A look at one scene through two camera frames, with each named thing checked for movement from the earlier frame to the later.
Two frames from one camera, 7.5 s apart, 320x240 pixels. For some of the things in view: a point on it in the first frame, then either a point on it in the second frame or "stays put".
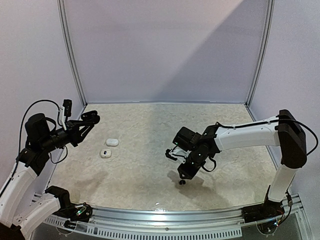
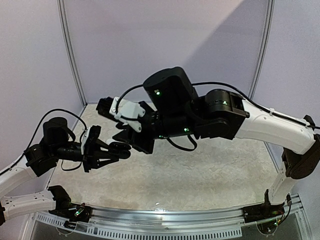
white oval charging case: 112,142 stays put
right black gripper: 187,170 to 144,130
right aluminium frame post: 266,40 stays put
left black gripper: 73,126 to 94,158
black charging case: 91,115 to 119,150
